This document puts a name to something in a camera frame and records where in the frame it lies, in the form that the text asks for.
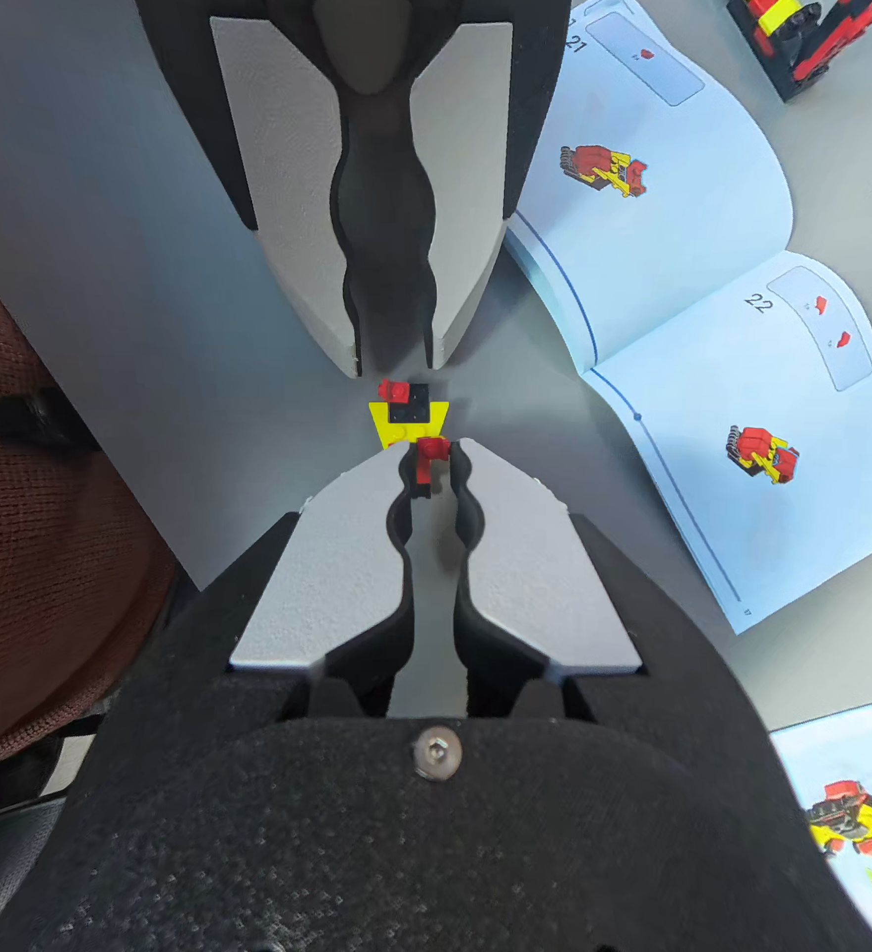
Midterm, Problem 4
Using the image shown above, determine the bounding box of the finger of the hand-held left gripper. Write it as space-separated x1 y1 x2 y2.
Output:
408 21 515 371
210 15 365 379

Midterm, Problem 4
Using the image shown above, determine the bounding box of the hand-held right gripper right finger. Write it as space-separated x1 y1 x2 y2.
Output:
448 437 643 683

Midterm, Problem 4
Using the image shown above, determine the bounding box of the red black brick model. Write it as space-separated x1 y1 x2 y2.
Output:
726 0 872 104

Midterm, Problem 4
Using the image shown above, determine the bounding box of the light blue printed leaflet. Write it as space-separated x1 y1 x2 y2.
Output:
769 695 872 952

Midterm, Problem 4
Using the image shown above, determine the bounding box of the grey desk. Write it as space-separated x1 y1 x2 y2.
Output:
0 0 872 733

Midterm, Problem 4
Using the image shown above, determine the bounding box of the yellow red brick assembly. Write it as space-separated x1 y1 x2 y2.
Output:
369 383 449 498

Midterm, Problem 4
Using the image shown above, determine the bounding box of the brown knit sweater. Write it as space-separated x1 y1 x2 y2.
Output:
0 245 180 778

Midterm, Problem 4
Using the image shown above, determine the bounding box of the black strap buckle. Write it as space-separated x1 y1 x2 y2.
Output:
0 390 98 451

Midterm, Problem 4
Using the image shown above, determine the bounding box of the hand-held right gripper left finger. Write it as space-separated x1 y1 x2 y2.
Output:
229 440 416 676

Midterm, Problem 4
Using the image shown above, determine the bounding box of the grey cloth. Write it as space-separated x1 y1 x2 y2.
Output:
30 714 121 804

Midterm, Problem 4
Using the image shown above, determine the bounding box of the light blue instruction booklet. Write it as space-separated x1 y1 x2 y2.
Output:
503 0 872 635

